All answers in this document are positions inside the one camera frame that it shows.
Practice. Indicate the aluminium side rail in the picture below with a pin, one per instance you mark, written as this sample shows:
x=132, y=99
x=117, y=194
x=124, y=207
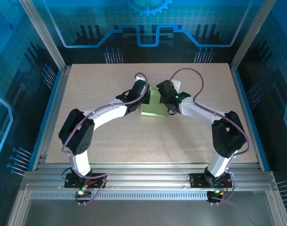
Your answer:
x=51, y=122
x=250, y=122

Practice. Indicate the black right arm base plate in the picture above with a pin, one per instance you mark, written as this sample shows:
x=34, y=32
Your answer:
x=197, y=181

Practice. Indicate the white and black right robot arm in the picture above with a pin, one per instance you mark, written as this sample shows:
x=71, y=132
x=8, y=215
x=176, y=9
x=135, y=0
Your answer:
x=218, y=164

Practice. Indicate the aluminium corner post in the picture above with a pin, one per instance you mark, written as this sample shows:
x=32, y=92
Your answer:
x=251, y=33
x=43, y=35

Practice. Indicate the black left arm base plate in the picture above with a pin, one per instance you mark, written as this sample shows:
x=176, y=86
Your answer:
x=98, y=180

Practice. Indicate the small circuit board with LED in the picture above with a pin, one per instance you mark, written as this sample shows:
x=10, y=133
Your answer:
x=83, y=193
x=216, y=193

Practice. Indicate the aluminium cross rail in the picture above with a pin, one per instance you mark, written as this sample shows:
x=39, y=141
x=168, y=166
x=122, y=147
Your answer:
x=145, y=176

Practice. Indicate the light green paper box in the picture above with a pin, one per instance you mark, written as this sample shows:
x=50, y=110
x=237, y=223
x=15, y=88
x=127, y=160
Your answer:
x=153, y=108

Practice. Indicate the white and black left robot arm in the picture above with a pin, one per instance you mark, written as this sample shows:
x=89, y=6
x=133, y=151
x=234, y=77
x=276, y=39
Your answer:
x=79, y=162

